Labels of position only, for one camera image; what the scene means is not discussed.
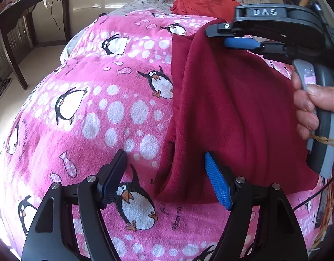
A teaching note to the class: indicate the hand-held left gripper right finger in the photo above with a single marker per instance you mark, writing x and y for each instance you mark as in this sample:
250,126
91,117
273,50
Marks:
218,185

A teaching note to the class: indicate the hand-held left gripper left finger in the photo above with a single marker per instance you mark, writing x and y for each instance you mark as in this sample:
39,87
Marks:
112,179

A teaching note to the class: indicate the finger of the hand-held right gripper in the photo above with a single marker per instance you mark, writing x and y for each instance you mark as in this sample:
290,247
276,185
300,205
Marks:
220,29
240,43

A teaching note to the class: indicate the maroon knit garment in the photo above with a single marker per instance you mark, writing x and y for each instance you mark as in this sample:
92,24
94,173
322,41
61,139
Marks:
237,114

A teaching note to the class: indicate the person's right hand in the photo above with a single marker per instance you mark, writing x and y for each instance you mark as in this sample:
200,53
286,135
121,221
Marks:
308,106

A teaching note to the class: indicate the red heart cushion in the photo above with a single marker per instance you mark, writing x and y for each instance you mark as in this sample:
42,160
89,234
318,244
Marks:
205,2

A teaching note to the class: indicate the pink penguin printed blanket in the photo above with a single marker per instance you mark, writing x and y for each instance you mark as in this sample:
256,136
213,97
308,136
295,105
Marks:
101,114

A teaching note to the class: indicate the dark patterned floor mat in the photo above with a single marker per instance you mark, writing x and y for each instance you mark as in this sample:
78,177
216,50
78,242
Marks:
1,85

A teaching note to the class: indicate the dark wooden table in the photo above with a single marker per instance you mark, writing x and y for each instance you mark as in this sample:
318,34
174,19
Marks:
14,19

